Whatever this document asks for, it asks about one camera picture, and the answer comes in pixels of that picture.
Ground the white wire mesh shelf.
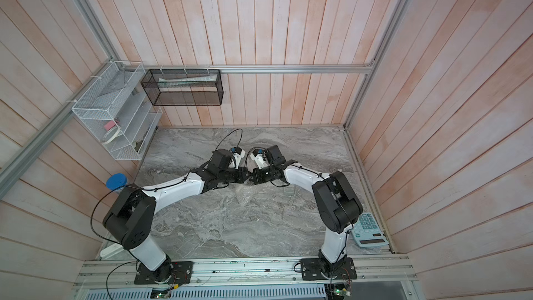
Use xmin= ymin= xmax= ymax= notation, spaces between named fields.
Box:
xmin=72 ymin=61 xmax=162 ymax=161

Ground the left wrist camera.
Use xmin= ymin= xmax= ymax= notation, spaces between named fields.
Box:
xmin=230 ymin=147 xmax=246 ymax=169

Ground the white tape roll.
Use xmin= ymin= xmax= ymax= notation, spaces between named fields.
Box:
xmin=102 ymin=126 xmax=121 ymax=145

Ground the clear bubble wrap sheet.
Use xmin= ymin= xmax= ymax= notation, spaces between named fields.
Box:
xmin=235 ymin=184 xmax=262 ymax=206

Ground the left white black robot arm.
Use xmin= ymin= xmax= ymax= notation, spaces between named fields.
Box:
xmin=103 ymin=147 xmax=248 ymax=283

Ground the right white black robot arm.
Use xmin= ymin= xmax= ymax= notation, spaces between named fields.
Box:
xmin=244 ymin=145 xmax=363 ymax=279

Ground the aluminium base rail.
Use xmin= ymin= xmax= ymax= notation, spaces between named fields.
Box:
xmin=73 ymin=254 xmax=417 ymax=290

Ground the horizontal aluminium wall rail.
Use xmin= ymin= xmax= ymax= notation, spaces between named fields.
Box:
xmin=143 ymin=64 xmax=373 ymax=74

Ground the white power strip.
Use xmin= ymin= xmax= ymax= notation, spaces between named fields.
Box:
xmin=99 ymin=244 xmax=124 ymax=260

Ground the pink eraser block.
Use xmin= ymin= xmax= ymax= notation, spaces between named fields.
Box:
xmin=104 ymin=121 xmax=117 ymax=131

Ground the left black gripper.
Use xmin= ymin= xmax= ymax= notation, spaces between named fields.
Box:
xmin=218 ymin=167 xmax=253 ymax=184

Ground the blue lid plastic jar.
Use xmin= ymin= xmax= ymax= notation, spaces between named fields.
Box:
xmin=105 ymin=173 xmax=128 ymax=193

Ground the black mesh wall basket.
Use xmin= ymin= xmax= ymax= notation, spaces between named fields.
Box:
xmin=141 ymin=68 xmax=224 ymax=106

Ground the paper sheet in basket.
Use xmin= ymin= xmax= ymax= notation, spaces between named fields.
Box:
xmin=158 ymin=74 xmax=219 ymax=88

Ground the light blue calculator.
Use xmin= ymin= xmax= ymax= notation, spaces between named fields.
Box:
xmin=351 ymin=212 xmax=389 ymax=248

